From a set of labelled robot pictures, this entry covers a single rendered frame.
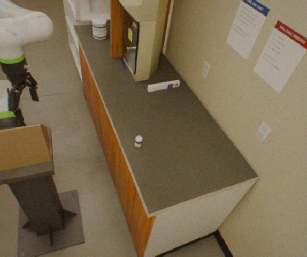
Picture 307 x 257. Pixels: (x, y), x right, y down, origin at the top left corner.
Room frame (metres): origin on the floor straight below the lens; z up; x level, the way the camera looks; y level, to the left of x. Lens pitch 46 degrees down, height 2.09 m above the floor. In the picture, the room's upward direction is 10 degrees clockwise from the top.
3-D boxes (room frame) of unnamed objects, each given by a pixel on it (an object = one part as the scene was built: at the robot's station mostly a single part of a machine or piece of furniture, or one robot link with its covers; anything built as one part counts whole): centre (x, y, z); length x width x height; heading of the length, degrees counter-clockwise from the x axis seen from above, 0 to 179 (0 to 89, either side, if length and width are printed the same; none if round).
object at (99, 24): (2.18, 0.66, 1.02); 0.13 x 0.13 x 0.15
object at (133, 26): (1.71, 0.29, 1.19); 0.30 x 0.01 x 0.40; 29
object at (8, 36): (0.77, 0.58, 1.61); 0.13 x 0.11 x 0.14; 145
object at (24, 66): (0.77, 0.58, 1.51); 0.12 x 0.09 x 0.06; 89
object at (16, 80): (0.77, 0.58, 1.43); 0.08 x 0.07 x 0.09; 179
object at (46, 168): (0.74, 0.70, 0.92); 0.32 x 0.32 x 0.04; 26
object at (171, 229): (1.59, 0.14, 0.45); 2.05 x 0.67 x 0.90; 30
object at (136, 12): (1.68, 0.34, 1.46); 0.32 x 0.12 x 0.10; 30
